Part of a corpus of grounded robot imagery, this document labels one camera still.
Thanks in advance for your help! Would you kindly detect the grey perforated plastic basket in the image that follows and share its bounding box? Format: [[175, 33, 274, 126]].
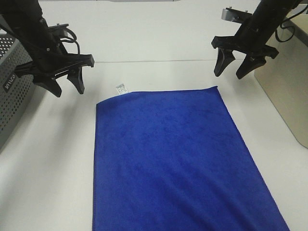
[[0, 33, 35, 148]]

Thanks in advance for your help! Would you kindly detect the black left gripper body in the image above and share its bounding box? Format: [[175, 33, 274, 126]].
[[14, 33, 95, 81]]

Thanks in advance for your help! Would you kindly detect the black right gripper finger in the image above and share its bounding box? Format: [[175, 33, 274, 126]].
[[236, 55, 266, 79], [214, 48, 235, 77]]

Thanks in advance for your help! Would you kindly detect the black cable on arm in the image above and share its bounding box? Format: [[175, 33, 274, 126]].
[[275, 8, 308, 43], [59, 27, 81, 55]]

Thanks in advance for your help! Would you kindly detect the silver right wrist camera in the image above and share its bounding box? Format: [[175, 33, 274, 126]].
[[221, 7, 252, 24]]

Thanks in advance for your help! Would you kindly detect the blue microfibre towel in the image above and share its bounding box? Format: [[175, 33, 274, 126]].
[[92, 87, 288, 231]]

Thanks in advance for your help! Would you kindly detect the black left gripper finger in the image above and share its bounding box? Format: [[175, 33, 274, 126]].
[[33, 76, 62, 98], [67, 67, 85, 94]]

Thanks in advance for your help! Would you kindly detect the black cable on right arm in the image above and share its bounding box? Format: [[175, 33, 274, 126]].
[[275, 8, 308, 43]]

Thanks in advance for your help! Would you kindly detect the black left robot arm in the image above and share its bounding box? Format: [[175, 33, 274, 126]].
[[0, 0, 94, 97]]

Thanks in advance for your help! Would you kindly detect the beige plastic storage bin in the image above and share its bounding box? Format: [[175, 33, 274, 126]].
[[255, 14, 308, 147]]

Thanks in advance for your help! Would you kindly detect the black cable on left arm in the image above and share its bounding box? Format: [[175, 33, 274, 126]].
[[59, 27, 81, 55]]

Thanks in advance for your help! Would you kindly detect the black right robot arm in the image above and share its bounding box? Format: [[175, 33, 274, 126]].
[[211, 0, 301, 79]]

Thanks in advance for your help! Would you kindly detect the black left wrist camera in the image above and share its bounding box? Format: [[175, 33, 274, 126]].
[[48, 24, 69, 38]]

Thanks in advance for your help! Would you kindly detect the white towel care label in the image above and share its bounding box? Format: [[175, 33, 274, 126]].
[[116, 83, 129, 95]]

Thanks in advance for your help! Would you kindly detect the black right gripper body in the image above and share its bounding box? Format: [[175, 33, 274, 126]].
[[211, 16, 279, 59]]

